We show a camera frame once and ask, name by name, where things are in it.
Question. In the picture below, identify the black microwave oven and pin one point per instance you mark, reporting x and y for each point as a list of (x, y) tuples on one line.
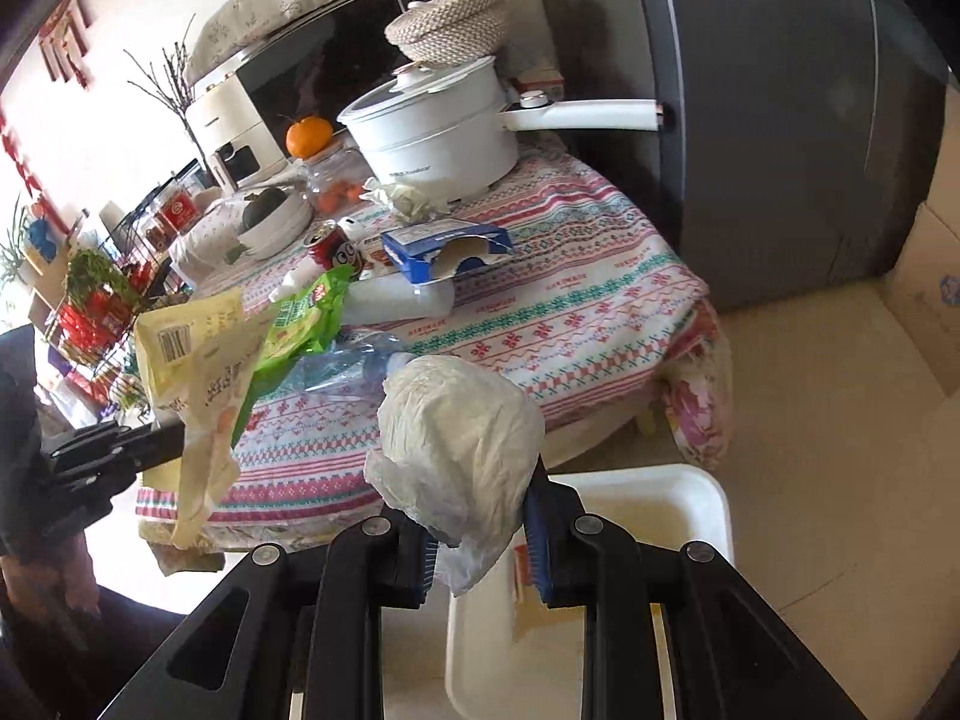
[(337, 60)]

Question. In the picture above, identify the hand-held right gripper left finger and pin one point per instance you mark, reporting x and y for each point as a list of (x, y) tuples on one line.
[(428, 570)]

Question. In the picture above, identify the white plastic bag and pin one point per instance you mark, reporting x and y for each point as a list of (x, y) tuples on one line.
[(457, 435)]

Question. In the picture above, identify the floral table skirt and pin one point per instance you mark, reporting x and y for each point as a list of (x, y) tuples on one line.
[(697, 405)]

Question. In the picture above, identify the crushed clear plastic bottle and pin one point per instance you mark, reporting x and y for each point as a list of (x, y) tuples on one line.
[(345, 371)]

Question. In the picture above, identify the yellow snack bag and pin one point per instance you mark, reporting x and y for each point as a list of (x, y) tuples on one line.
[(195, 360)]

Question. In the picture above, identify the green leafy plant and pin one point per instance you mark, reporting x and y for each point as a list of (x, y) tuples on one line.
[(97, 277)]

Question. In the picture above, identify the white pot lid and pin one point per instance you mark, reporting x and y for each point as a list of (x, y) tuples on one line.
[(420, 90)]

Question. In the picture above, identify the small orange print carton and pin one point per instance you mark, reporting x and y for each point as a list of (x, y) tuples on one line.
[(377, 255)]

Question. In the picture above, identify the orange fruit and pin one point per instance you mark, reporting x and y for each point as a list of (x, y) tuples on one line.
[(309, 136)]

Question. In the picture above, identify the clear glass jar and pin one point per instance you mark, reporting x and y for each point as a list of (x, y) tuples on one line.
[(334, 180)]

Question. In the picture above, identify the red wall decoration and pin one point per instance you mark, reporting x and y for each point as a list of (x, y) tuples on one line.
[(67, 37)]

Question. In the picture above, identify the person's dark clothing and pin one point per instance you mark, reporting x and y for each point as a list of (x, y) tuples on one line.
[(75, 660)]

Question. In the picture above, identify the white plastic bottle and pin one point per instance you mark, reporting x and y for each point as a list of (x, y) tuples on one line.
[(397, 298)]

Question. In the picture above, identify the white plastic bin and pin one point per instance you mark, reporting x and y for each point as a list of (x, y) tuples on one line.
[(637, 495)]

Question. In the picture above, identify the red cartoon can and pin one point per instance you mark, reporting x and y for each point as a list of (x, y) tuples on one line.
[(330, 244)]

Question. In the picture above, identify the white air fryer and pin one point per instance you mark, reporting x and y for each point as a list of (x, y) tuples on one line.
[(225, 120)]

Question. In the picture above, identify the grey refrigerator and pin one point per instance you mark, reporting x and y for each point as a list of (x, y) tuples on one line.
[(750, 90)]

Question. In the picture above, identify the white dotted cloth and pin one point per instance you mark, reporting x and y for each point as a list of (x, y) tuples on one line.
[(206, 236)]

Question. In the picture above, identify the cardboard box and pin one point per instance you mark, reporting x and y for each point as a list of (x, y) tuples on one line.
[(930, 277)]

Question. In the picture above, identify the white bowl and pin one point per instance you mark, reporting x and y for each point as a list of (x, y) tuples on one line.
[(281, 236)]

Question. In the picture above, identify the striped patterned tablecloth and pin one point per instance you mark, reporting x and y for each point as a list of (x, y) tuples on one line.
[(562, 277)]

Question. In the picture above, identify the red label jar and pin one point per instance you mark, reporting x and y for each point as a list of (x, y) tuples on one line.
[(178, 214)]

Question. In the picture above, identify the green snack bag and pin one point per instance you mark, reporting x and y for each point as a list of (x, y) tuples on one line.
[(300, 322)]

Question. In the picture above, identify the white electric pot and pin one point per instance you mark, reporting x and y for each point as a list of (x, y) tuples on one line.
[(435, 150)]

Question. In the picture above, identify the blue white carton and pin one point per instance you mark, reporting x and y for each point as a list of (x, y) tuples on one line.
[(427, 240)]

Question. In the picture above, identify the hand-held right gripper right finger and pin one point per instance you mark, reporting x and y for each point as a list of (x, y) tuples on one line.
[(536, 555)]

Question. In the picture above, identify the dark green avocado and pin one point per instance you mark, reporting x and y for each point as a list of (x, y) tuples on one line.
[(264, 208)]

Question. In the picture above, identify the bare twig decoration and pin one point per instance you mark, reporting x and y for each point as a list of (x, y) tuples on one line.
[(176, 90)]

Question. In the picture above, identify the white red box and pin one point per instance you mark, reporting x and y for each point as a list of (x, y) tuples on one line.
[(538, 82)]

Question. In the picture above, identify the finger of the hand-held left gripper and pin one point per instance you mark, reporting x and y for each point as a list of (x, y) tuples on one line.
[(90, 487), (127, 442)]

